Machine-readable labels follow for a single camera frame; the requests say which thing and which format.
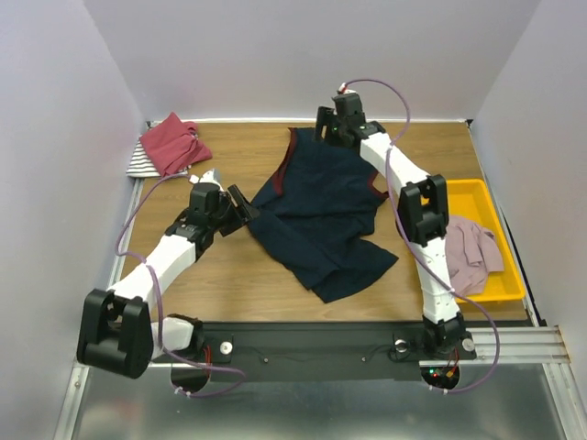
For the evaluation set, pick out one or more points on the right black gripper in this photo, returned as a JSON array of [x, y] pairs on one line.
[[322, 123]]

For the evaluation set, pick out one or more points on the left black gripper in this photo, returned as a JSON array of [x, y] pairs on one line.
[[246, 210]]

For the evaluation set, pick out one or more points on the navy tank top maroon trim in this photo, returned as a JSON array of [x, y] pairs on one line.
[[317, 211]]

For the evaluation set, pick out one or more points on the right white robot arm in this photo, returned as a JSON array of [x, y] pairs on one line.
[[422, 212]]

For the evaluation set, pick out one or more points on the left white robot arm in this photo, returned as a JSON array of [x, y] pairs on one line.
[[123, 327]]

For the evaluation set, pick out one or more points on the red folded tank top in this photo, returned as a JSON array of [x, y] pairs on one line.
[[174, 145]]

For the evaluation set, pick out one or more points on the striped folded tank top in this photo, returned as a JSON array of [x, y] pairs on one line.
[[140, 165]]

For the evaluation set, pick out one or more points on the mauve tank top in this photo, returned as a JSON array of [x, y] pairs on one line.
[[472, 255]]

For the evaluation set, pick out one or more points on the yellow plastic bin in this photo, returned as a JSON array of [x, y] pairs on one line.
[[471, 199]]

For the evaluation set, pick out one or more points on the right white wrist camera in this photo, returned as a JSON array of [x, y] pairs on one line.
[[345, 89]]

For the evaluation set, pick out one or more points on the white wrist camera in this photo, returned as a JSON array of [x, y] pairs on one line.
[[211, 176], [345, 89]]

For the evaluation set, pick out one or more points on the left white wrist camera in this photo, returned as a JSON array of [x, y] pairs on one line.
[[211, 176]]

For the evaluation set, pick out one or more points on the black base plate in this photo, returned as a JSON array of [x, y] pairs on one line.
[[324, 351]]

